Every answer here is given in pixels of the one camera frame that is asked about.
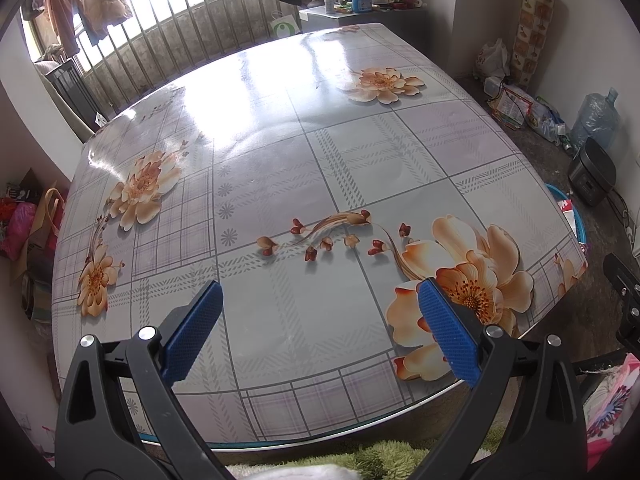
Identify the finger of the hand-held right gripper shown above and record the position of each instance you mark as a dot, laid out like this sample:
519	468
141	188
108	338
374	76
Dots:
627	300

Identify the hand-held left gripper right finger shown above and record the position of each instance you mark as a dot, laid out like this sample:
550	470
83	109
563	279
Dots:
447	330

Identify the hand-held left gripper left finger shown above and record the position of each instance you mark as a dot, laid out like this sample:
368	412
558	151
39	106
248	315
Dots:
192	330

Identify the blue plastic mesh basket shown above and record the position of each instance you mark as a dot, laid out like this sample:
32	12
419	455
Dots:
577	215

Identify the pink printed cloth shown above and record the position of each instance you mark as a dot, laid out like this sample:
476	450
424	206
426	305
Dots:
612	410

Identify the grey rice cooker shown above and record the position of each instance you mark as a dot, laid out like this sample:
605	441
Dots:
592	172

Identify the green fluffy cloth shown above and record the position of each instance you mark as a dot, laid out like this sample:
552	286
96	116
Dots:
400	455

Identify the tan tote bag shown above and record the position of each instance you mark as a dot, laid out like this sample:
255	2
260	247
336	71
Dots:
47	230

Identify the empty blue water jug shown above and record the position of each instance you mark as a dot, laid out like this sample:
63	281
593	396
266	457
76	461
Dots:
595	115

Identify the clear plastic bag of wrappers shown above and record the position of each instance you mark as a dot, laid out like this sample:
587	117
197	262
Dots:
547	117

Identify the pink plastic bag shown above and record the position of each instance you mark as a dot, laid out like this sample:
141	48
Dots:
17	230

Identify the red-trim snack packet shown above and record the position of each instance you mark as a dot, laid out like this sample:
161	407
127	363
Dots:
510	105

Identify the dark slatted crate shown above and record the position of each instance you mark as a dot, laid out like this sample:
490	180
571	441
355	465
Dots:
72	95

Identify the white plastic bag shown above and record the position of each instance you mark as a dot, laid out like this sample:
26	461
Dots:
492	60

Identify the tall patterned cardboard box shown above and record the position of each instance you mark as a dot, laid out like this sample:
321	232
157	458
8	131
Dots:
535	35

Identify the metal window railing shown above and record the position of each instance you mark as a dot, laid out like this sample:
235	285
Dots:
200	25

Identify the dark grey cabinet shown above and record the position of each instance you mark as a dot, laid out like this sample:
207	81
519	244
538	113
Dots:
365	20

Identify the brown hanging jacket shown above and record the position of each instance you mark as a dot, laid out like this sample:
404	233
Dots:
60	10

